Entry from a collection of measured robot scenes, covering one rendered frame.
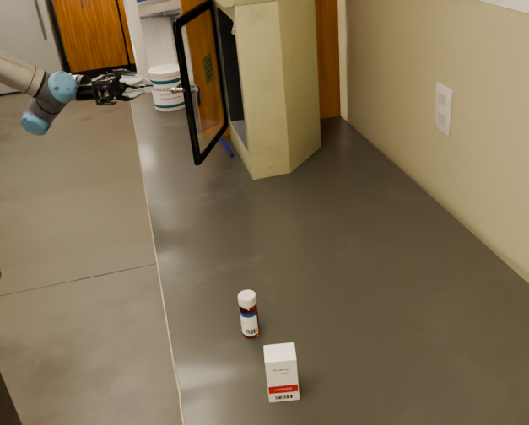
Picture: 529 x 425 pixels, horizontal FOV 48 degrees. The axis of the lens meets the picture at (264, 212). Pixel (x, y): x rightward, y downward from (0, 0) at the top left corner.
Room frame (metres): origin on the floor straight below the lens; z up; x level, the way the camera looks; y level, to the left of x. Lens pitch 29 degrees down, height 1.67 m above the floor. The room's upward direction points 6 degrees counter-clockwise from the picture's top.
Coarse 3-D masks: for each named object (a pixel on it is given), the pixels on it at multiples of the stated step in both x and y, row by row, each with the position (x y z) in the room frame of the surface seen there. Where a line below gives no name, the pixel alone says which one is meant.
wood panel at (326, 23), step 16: (192, 0) 1.85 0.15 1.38; (320, 0) 1.93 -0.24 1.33; (336, 0) 1.94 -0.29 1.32; (320, 16) 1.93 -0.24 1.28; (336, 16) 1.94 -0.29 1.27; (320, 32) 1.93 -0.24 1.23; (336, 32) 1.94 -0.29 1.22; (320, 48) 1.93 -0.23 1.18; (336, 48) 1.94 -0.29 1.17; (320, 64) 1.93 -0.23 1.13; (336, 64) 1.94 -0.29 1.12; (320, 80) 1.93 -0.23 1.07; (336, 80) 1.94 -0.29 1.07; (320, 96) 1.93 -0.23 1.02; (336, 96) 1.94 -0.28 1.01; (320, 112) 1.93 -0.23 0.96; (336, 112) 1.94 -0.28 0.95
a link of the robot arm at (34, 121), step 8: (32, 104) 1.58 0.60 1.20; (24, 112) 1.58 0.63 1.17; (32, 112) 1.57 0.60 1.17; (40, 112) 1.56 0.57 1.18; (24, 120) 1.56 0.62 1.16; (32, 120) 1.56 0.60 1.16; (40, 120) 1.56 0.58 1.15; (48, 120) 1.58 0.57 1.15; (24, 128) 1.58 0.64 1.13; (32, 128) 1.57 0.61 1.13; (40, 128) 1.56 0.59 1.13; (48, 128) 1.59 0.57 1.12
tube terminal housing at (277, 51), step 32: (256, 0) 1.51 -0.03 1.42; (288, 0) 1.56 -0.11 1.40; (256, 32) 1.51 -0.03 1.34; (288, 32) 1.55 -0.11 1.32; (256, 64) 1.51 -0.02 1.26; (288, 64) 1.54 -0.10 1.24; (256, 96) 1.51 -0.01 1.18; (288, 96) 1.53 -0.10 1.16; (256, 128) 1.50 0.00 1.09; (288, 128) 1.52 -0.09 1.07; (320, 128) 1.68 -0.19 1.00; (256, 160) 1.50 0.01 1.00; (288, 160) 1.52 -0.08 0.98
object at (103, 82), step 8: (80, 80) 1.66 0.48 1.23; (88, 80) 1.69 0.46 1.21; (96, 80) 1.61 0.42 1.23; (104, 80) 1.61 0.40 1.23; (112, 80) 1.62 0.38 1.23; (80, 88) 1.64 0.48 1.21; (88, 88) 1.64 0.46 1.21; (96, 88) 1.61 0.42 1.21; (104, 88) 1.61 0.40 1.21; (112, 88) 1.61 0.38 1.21; (120, 88) 1.66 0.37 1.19; (80, 96) 1.63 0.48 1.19; (88, 96) 1.64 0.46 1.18; (96, 96) 1.62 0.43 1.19; (104, 96) 1.61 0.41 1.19; (112, 96) 1.62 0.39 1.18; (120, 96) 1.66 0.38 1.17; (96, 104) 1.61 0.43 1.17; (104, 104) 1.61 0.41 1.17; (112, 104) 1.60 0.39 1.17
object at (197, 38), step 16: (208, 16) 1.76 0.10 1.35; (192, 32) 1.62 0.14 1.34; (208, 32) 1.74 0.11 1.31; (176, 48) 1.51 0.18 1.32; (192, 48) 1.60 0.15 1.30; (208, 48) 1.72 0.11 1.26; (192, 64) 1.58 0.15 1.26; (208, 64) 1.70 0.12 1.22; (192, 80) 1.57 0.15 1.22; (208, 80) 1.69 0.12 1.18; (192, 96) 1.55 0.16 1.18; (208, 96) 1.67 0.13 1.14; (208, 112) 1.65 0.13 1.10; (208, 128) 1.63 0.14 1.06; (192, 144) 1.51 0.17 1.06
